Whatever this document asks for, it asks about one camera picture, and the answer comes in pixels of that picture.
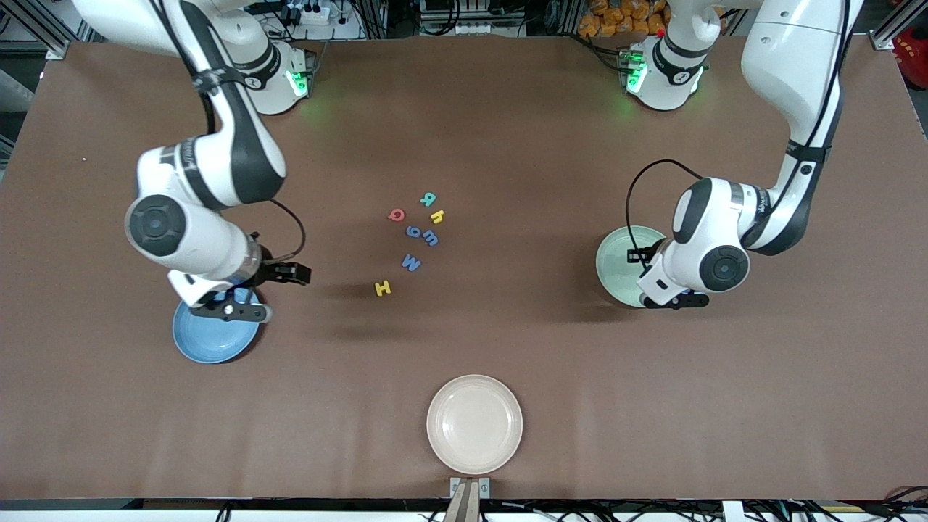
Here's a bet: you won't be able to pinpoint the green plate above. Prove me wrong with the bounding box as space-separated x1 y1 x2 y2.
595 225 668 309

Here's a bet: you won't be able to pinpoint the blue plate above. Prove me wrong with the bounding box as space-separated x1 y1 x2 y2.
172 286 262 365

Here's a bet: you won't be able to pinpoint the beige plate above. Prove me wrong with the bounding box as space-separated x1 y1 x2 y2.
426 374 524 476

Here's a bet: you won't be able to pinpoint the orange packets pile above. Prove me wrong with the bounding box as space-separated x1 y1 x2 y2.
578 0 671 38

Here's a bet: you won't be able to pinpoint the white power strip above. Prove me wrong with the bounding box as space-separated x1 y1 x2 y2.
279 0 333 26

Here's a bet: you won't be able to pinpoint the red object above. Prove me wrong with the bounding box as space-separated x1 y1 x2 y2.
893 29 928 70

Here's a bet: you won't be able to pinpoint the aluminium frame profile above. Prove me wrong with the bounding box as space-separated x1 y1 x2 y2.
870 0 928 51
14 0 73 60

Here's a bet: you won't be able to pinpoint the black floor cables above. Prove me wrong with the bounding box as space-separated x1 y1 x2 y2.
747 486 928 522

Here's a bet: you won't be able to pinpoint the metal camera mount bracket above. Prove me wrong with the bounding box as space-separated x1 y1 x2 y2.
449 476 491 522

